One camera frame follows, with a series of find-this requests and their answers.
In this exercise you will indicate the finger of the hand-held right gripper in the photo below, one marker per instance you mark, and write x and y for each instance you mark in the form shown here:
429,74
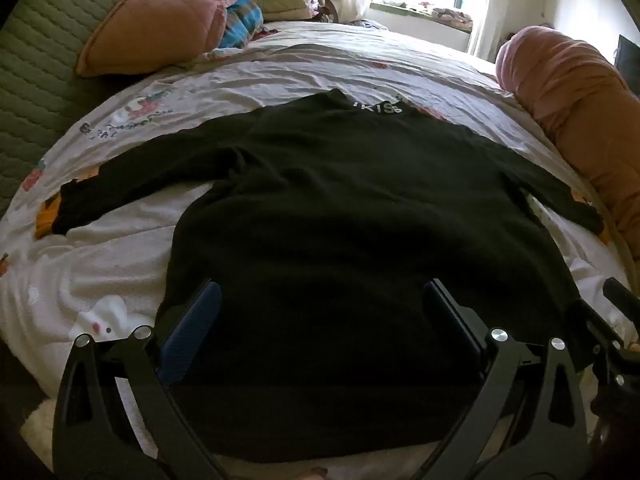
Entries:
622,294
597,325

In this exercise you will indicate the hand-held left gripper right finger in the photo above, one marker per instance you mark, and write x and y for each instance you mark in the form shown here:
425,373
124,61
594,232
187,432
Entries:
450,330

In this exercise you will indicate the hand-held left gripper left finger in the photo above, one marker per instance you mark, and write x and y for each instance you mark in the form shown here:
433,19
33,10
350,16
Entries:
192,332

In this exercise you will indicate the black sweater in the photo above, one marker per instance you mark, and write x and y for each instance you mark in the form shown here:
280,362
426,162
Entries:
350,210

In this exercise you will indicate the person's left hand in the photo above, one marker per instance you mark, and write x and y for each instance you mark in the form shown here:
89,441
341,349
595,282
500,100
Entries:
317,474

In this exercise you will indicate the white strawberry print bedsheet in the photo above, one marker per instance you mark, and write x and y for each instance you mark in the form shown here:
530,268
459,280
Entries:
115,270

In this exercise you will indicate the rolled pink duvet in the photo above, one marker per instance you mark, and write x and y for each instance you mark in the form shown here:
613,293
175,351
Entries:
575,95

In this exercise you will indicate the black monitor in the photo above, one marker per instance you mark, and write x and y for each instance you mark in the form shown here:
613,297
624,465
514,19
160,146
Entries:
629,60

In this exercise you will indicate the pink pillow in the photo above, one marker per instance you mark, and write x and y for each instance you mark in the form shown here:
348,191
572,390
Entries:
155,25

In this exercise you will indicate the crumpled cloth pile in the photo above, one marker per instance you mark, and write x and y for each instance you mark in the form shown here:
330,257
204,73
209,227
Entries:
452,17

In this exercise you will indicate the blue striped cloth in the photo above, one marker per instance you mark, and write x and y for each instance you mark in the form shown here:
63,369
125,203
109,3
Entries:
242,22

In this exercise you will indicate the green quilted headboard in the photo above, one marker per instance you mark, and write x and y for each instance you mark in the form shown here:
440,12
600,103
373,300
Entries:
45,35

